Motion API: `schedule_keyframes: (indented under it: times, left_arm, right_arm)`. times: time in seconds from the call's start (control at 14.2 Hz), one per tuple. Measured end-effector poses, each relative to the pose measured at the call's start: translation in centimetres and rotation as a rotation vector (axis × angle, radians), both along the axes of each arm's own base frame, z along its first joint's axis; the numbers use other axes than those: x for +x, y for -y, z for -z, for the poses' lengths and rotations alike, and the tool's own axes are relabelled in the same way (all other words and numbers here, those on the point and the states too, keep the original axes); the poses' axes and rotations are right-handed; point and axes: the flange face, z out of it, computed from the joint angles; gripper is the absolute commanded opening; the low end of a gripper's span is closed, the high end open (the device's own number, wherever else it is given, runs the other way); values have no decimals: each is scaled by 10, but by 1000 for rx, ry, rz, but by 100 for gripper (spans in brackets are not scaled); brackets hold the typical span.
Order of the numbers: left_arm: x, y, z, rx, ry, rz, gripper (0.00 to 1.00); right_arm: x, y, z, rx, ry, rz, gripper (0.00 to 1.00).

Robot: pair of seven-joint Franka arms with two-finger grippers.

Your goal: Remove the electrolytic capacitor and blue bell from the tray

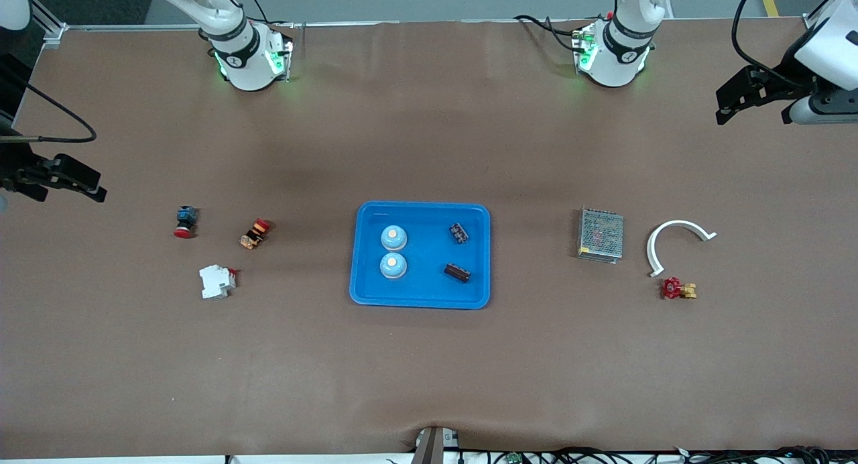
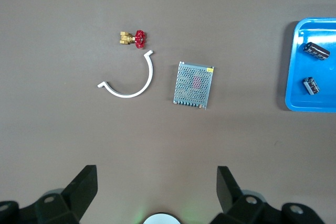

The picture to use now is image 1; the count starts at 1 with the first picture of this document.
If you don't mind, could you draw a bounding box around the red blue push button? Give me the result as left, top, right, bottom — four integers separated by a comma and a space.
174, 206, 199, 239

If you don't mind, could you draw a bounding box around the white circuit breaker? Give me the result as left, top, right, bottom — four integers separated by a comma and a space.
198, 264, 237, 300

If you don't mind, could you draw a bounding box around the white curved plastic clamp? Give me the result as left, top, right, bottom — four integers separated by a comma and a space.
646, 220, 718, 278

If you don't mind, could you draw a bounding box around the red handwheel brass valve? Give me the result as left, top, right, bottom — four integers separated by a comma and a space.
662, 276, 698, 300

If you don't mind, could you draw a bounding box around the metal mesh power supply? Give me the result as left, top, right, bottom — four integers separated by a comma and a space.
576, 208, 625, 265

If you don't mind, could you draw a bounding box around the blue plastic tray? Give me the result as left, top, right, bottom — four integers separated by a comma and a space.
349, 201, 491, 310

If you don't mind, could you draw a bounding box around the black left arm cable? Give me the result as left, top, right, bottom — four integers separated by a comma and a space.
731, 0, 852, 93

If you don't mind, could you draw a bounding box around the aluminium frame rail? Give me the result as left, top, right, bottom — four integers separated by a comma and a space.
30, 0, 68, 49
803, 0, 858, 32

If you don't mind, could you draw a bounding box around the orange red selector switch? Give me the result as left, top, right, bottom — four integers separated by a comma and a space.
240, 218, 271, 250

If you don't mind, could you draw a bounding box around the black left base cable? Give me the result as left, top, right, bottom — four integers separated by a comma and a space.
513, 13, 587, 54

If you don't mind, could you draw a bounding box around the black base cable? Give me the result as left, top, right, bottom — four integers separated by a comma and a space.
245, 0, 299, 29
513, 13, 587, 54

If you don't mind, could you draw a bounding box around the black right base cable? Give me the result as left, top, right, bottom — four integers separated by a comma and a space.
245, 0, 299, 29

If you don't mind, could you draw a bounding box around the black cable bundle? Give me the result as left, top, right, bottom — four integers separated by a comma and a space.
463, 446, 858, 464

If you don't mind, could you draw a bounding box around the grey metal bracket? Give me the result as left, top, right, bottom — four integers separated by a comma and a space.
410, 426, 461, 464

